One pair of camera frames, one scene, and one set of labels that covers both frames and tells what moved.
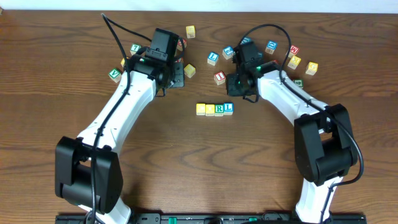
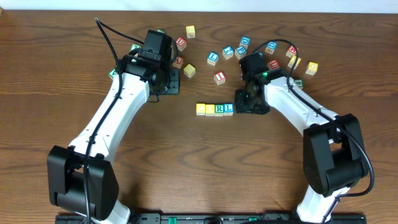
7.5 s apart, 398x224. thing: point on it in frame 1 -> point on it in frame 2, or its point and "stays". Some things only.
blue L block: x=229 y=108 stays
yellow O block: x=209 y=109 stays
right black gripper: x=234 y=88 -> x=249 y=106
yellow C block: x=200 y=109 stays
